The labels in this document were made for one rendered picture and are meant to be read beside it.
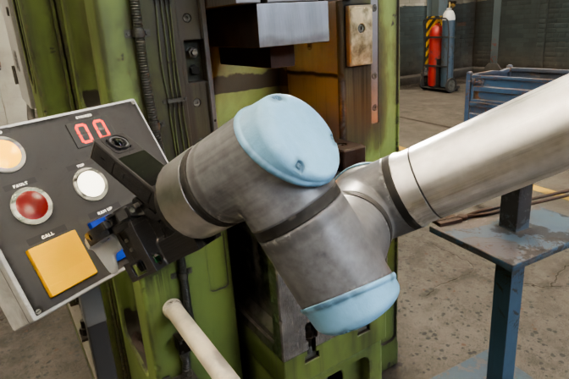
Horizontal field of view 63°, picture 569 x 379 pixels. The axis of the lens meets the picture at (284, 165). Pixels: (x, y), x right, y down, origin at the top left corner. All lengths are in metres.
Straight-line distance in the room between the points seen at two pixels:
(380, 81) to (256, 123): 1.17
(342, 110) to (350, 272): 1.05
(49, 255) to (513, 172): 0.61
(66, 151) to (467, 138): 0.61
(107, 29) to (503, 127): 0.85
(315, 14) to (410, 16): 8.32
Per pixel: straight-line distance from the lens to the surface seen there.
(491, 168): 0.49
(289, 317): 1.26
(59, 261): 0.76
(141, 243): 0.53
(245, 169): 0.38
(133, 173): 0.53
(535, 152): 0.49
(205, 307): 1.36
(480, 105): 5.16
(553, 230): 1.60
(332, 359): 1.44
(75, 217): 0.79
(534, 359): 2.21
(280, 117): 0.38
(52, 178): 0.80
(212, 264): 1.32
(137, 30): 1.10
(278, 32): 1.11
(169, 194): 0.46
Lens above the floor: 1.32
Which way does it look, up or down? 17 degrees down
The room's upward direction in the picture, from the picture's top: 4 degrees counter-clockwise
